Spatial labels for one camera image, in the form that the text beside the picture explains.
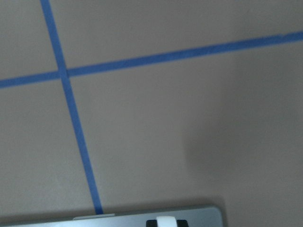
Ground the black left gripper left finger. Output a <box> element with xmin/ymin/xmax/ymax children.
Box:
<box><xmin>146</xmin><ymin>219</ymin><xmax>157</xmax><ymax>227</ymax></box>

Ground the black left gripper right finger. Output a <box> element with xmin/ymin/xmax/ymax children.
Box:
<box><xmin>177</xmin><ymin>219</ymin><xmax>188</xmax><ymax>227</ymax></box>

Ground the white ceramic cup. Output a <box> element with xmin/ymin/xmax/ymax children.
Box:
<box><xmin>156</xmin><ymin>216</ymin><xmax>178</xmax><ymax>227</ymax></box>

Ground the grey closed laptop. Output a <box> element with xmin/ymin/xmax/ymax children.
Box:
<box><xmin>1</xmin><ymin>206</ymin><xmax>224</xmax><ymax>227</ymax></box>

